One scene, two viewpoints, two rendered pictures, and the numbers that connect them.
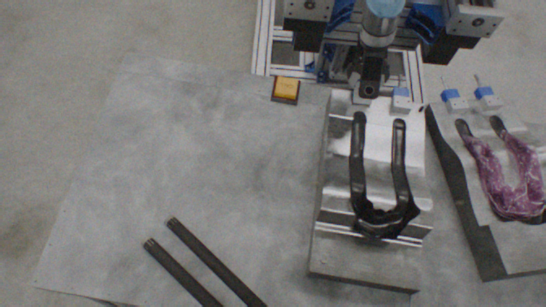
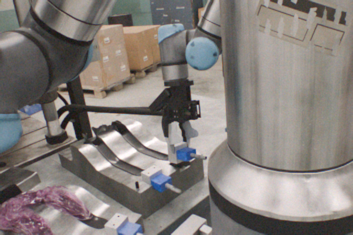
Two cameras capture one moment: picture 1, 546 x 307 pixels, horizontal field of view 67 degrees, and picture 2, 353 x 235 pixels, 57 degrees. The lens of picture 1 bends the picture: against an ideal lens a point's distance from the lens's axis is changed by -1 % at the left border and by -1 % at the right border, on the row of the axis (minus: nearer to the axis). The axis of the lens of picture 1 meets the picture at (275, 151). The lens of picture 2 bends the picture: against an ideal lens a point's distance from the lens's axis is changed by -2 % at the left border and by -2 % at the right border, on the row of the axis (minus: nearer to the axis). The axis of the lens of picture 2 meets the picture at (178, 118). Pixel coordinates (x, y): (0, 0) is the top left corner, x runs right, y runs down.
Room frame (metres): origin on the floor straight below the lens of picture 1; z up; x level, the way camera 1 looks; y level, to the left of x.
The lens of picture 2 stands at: (1.33, -0.81, 1.40)
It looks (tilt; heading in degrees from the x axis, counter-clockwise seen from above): 22 degrees down; 137
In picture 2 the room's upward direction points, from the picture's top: 7 degrees counter-clockwise
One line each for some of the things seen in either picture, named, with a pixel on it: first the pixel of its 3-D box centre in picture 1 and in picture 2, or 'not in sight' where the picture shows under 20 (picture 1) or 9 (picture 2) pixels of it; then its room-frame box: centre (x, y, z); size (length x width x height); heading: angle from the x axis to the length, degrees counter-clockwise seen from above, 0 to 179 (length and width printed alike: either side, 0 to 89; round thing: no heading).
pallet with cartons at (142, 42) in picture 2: not in sight; (124, 51); (-3.59, 2.72, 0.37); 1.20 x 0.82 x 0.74; 17
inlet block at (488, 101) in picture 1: (483, 92); not in sight; (0.81, -0.58, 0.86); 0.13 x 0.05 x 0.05; 17
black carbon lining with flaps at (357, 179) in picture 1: (382, 167); (122, 145); (0.47, -0.27, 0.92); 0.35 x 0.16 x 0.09; 0
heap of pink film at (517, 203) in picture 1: (509, 169); (36, 208); (0.54, -0.61, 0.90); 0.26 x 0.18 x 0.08; 17
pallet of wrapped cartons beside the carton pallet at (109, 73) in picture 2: not in sight; (86, 59); (-3.29, 1.76, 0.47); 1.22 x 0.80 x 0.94; 13
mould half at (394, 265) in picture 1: (371, 180); (124, 155); (0.46, -0.25, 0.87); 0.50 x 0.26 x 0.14; 0
